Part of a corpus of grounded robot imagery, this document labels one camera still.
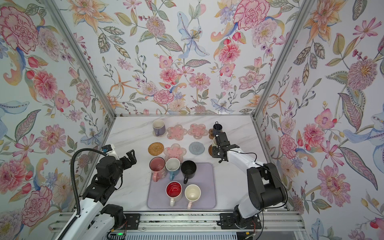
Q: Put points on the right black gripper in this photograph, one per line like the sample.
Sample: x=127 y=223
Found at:
x=214 y=152

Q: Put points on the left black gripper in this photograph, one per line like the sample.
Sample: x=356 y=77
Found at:
x=132 y=159

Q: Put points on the round wooden coaster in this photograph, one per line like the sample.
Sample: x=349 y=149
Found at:
x=210 y=150

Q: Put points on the small dark navy mug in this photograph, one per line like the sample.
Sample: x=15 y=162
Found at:
x=217 y=128

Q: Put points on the brown paw print coaster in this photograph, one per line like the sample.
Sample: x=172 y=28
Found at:
x=211 y=134

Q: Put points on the round blue woven coaster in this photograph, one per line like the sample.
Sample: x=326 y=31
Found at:
x=196 y=148

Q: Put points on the pink flower coaster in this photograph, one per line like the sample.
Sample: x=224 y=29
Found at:
x=176 y=133
x=175 y=151
x=198 y=131

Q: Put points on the round woven cork coaster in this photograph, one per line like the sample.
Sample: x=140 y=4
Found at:
x=155 y=149

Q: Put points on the black mug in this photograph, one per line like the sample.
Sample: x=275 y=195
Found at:
x=188 y=169

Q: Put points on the white mug grey handle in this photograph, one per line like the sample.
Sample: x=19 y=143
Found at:
x=159 y=127

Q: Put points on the cream mug pink handle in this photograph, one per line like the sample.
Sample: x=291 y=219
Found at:
x=192 y=194

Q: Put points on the red interior white mug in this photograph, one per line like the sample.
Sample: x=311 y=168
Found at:
x=174 y=191

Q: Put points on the round beige patterned coaster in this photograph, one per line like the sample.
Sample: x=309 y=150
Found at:
x=160 y=136

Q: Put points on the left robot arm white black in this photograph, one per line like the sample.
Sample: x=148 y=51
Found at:
x=94 y=218

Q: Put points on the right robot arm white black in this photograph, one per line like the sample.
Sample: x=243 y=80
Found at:
x=265 y=187

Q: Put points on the grey rectangular tray mat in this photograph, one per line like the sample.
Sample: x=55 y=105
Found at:
x=204 y=178

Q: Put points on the white mug blue handle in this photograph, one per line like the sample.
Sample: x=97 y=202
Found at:
x=173 y=167

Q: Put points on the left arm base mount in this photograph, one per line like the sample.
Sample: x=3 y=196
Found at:
x=121 y=219

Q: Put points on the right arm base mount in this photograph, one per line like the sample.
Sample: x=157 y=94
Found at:
x=234 y=220

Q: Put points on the aluminium front rail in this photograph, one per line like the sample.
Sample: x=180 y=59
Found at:
x=272 y=220

